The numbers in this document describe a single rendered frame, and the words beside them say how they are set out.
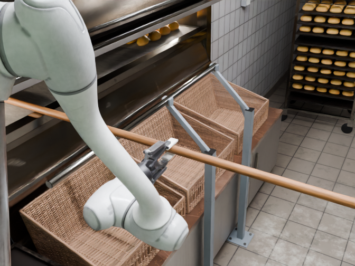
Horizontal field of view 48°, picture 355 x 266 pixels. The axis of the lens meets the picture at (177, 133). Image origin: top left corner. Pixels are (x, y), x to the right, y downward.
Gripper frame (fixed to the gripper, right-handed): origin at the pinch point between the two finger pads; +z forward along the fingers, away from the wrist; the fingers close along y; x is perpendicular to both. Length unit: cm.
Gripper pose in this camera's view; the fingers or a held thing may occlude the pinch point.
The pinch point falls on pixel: (169, 149)
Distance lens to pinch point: 137.7
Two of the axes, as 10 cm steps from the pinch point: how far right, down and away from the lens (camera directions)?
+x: 8.6, 2.3, -4.5
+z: 5.0, -4.4, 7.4
